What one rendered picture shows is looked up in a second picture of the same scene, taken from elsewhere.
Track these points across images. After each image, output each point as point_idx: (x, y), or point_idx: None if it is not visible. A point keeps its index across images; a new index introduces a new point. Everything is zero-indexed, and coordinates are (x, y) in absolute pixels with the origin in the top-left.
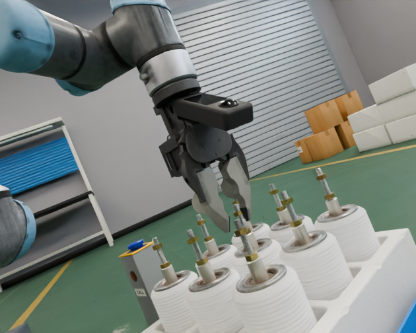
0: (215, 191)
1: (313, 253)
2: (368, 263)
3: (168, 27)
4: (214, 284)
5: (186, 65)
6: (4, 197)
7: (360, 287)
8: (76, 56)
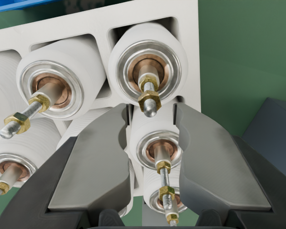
0: (196, 141)
1: (69, 57)
2: (21, 42)
3: None
4: (171, 131)
5: None
6: None
7: (63, 18)
8: None
